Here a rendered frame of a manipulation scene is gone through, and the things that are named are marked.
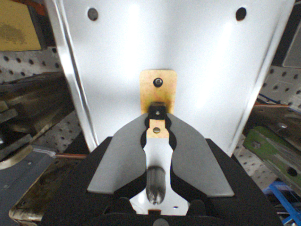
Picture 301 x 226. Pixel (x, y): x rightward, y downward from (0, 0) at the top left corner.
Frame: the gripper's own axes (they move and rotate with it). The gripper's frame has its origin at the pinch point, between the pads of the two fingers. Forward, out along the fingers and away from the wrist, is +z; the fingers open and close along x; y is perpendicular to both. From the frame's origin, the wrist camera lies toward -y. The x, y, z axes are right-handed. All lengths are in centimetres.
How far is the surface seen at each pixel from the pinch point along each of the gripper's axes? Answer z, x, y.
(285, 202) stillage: 58, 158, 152
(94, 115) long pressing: 2.4, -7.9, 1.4
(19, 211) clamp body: -4.0, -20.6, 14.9
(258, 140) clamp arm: 2.1, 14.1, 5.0
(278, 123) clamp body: 3.4, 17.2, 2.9
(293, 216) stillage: 45, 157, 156
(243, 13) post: 22.0, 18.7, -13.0
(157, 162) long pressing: 2.2, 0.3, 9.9
